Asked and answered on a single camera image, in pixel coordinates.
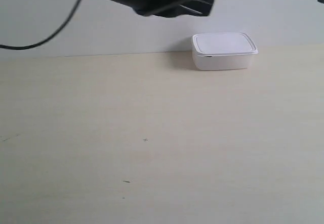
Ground white lidded plastic container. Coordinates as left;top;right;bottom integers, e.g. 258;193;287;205
191;32;258;70

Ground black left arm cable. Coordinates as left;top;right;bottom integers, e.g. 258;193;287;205
0;0;86;50

